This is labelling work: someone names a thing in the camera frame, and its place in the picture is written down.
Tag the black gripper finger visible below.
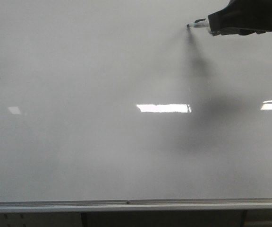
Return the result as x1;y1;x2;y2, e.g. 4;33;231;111
210;28;266;36
207;0;272;31

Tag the black and white marker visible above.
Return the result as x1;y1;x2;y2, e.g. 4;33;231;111
187;18;210;29

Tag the white whiteboard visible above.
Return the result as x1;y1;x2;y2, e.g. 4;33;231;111
0;0;272;202

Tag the aluminium whiteboard marker tray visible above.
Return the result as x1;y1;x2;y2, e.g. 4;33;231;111
0;198;272;213

